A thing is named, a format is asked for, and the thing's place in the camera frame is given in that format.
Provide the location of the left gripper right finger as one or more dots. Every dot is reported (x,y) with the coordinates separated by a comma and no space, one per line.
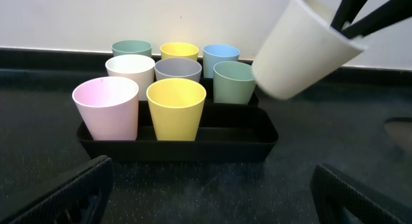
(347,201)

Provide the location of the blue cup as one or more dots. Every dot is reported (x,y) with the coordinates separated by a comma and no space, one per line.
(214,61)

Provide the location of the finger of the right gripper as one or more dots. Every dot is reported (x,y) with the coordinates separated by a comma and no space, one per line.
(352,5)
(383,16)

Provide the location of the green cup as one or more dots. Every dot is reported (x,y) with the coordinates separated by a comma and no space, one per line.
(231,90)
(132,51)

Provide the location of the yellow cup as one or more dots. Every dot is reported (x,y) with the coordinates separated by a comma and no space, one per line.
(179,53)
(175,117)

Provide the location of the white cup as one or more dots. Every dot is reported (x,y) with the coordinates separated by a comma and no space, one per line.
(138,77)
(296,53)

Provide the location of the black tray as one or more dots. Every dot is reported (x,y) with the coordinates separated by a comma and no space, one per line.
(231,143)

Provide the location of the pink cup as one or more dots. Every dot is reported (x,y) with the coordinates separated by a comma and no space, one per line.
(109,117)

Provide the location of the grey cup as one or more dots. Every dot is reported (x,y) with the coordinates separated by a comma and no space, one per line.
(177,74)

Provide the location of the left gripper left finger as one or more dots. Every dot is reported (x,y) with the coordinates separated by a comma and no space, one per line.
(64,198)

